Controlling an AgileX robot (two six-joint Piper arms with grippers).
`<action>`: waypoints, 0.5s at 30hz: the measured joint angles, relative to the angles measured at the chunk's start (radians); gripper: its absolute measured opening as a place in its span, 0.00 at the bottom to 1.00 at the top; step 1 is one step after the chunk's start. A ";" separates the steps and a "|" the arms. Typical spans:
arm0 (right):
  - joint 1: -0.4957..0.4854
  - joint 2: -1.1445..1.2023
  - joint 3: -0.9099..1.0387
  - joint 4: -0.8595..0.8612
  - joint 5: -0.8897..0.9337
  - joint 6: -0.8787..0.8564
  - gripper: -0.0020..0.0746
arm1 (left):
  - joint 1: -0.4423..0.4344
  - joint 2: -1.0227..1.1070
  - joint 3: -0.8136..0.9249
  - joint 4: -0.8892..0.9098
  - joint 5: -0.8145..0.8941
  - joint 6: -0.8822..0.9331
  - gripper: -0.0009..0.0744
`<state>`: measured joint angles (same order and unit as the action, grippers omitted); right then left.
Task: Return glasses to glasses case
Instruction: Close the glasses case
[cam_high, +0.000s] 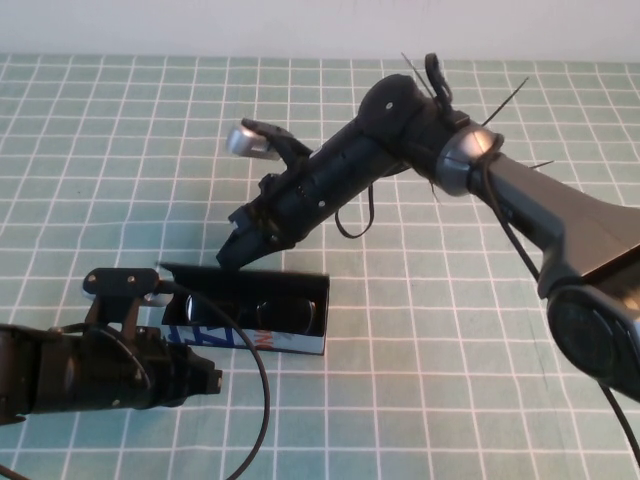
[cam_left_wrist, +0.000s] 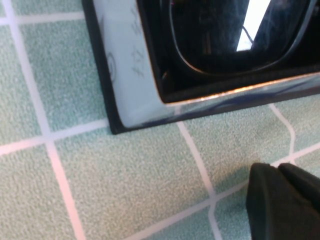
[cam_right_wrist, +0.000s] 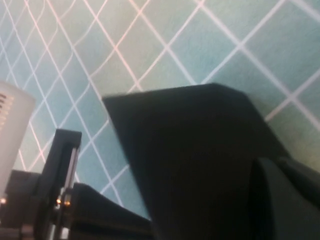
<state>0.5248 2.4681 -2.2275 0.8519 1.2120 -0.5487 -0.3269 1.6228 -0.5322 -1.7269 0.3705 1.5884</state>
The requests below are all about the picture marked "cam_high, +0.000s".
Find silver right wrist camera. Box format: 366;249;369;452
226;118;314;164

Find black framed glasses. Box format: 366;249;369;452
182;294;320;335

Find black printed glasses case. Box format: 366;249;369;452
159;262;331;357

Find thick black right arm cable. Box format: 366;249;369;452
423;52;640;454

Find thin black right camera cable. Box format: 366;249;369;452
336;180;380;241

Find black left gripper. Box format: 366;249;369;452
32;324;224;415

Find black left camera cable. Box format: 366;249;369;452
158;280;274;480

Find green white checkered tablecloth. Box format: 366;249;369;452
0;53;640;480

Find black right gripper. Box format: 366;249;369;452
215;123;397;274

